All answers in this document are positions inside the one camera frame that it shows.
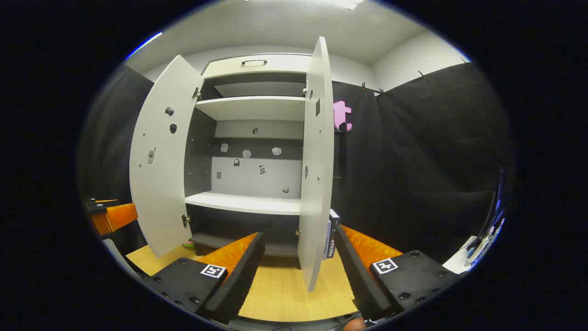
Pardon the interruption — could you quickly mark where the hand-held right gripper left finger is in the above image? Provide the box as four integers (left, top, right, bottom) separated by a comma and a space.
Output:
136, 232, 267, 325

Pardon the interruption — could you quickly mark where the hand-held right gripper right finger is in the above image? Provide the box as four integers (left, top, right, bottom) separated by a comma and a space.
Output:
334, 224, 464, 322

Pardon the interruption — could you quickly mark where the white cabinet door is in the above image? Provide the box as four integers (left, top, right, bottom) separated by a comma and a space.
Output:
297, 36, 335, 292
129, 55, 205, 258

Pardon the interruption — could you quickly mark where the dark navy book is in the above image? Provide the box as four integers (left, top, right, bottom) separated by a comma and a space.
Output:
329, 209, 342, 258

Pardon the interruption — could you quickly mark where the white cabinet shelf board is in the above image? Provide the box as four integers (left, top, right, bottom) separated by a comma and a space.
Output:
185, 191, 302, 216
195, 96, 307, 122

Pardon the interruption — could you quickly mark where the white and grey cabinet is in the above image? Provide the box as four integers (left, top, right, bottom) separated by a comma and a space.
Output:
184, 53, 317, 258

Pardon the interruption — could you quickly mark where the white tube bottle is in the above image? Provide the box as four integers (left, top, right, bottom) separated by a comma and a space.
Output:
466, 230, 493, 267

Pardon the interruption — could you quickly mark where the black backdrop cloth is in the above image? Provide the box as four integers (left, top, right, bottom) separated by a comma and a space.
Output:
79, 60, 513, 267

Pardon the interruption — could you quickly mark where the dark computer monitor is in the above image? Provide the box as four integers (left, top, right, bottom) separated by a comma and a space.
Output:
478, 165, 506, 249

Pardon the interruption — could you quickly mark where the white cabinet drawer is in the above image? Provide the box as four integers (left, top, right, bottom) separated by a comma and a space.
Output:
202, 54, 313, 79

